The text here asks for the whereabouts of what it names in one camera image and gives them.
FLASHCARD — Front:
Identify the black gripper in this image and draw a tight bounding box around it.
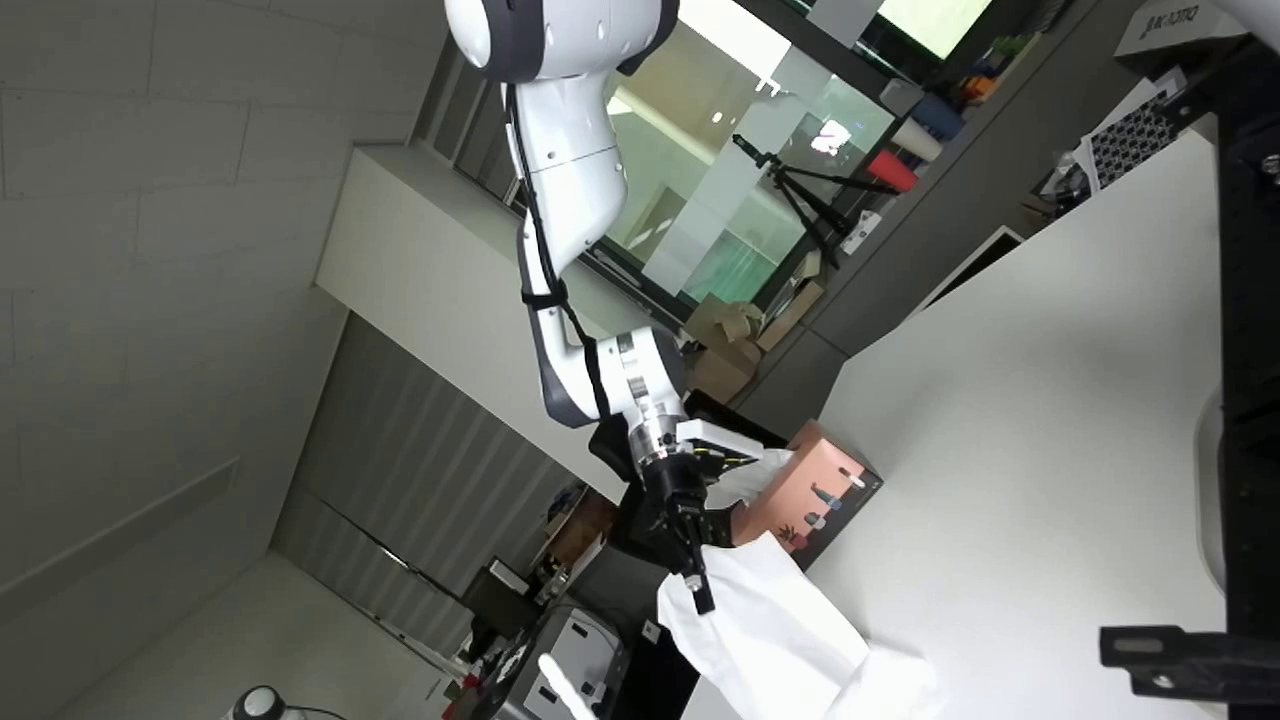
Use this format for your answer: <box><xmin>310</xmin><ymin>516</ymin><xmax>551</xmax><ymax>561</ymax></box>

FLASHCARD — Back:
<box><xmin>619</xmin><ymin>442</ymin><xmax>737</xmax><ymax>621</ymax></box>

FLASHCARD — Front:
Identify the pink tissue box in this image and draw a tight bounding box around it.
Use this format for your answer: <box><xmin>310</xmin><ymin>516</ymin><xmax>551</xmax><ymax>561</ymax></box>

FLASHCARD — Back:
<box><xmin>753</xmin><ymin>420</ymin><xmax>886</xmax><ymax>574</ymax></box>

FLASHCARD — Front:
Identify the brown cardboard box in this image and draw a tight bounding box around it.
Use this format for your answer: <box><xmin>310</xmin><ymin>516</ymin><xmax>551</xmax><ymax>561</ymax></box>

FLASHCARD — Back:
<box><xmin>757</xmin><ymin>271</ymin><xmax>833</xmax><ymax>353</ymax></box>
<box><xmin>681</xmin><ymin>300</ymin><xmax>767</xmax><ymax>402</ymax></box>

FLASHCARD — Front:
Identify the grey box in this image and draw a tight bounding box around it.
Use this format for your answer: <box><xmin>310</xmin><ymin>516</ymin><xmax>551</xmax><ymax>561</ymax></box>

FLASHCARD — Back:
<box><xmin>1113</xmin><ymin>0</ymin><xmax>1254</xmax><ymax>81</ymax></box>

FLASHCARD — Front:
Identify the white floor device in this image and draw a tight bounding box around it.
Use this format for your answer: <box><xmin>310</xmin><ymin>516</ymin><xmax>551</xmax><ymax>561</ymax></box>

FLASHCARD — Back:
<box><xmin>513</xmin><ymin>603</ymin><xmax>631</xmax><ymax>720</ymax></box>

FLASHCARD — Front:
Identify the large black monitor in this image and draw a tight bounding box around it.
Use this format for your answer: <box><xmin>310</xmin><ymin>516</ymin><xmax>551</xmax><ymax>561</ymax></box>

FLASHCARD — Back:
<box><xmin>586</xmin><ymin>396</ymin><xmax>790</xmax><ymax>592</ymax></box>

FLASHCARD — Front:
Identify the black tripod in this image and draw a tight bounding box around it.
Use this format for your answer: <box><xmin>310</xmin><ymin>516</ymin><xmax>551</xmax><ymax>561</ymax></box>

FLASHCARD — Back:
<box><xmin>726</xmin><ymin>128</ymin><xmax>876</xmax><ymax>271</ymax></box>

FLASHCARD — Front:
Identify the white overhead cabinet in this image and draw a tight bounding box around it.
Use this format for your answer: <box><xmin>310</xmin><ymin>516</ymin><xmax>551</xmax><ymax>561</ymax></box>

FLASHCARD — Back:
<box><xmin>310</xmin><ymin>139</ymin><xmax>672</xmax><ymax>506</ymax></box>

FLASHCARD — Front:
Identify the round grey floor object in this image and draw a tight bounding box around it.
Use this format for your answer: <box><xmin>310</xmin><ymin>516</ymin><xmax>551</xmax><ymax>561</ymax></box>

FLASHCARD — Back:
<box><xmin>226</xmin><ymin>681</ymin><xmax>293</xmax><ymax>720</ymax></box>

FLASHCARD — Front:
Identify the red container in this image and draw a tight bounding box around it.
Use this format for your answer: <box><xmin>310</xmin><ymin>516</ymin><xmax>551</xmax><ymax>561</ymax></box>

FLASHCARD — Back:
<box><xmin>862</xmin><ymin>148</ymin><xmax>922</xmax><ymax>199</ymax></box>

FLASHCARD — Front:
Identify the blue container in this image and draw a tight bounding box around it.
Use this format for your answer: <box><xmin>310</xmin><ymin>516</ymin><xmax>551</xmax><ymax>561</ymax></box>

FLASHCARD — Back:
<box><xmin>906</xmin><ymin>88</ymin><xmax>966</xmax><ymax>143</ymax></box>

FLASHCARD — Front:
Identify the white hanging panel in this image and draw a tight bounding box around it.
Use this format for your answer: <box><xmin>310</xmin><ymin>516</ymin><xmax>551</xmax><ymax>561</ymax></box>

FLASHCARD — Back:
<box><xmin>676</xmin><ymin>0</ymin><xmax>799</xmax><ymax>88</ymax></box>

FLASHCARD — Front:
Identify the bright screen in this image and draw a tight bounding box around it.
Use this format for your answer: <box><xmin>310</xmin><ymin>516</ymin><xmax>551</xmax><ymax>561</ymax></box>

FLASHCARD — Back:
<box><xmin>873</xmin><ymin>0</ymin><xmax>996</xmax><ymax>63</ymax></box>

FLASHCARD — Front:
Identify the black vertical stand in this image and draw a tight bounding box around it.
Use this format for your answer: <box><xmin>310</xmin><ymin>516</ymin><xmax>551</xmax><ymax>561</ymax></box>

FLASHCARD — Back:
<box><xmin>1213</xmin><ymin>50</ymin><xmax>1280</xmax><ymax>644</ymax></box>

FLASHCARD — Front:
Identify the white perforated case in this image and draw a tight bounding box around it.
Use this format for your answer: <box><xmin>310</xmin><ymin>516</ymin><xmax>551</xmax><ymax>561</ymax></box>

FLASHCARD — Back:
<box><xmin>1055</xmin><ymin>72</ymin><xmax>1192</xmax><ymax>202</ymax></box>

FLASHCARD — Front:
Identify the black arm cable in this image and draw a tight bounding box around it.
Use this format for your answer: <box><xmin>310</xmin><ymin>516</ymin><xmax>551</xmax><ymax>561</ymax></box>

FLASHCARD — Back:
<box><xmin>503</xmin><ymin>85</ymin><xmax>616</xmax><ymax>420</ymax></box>

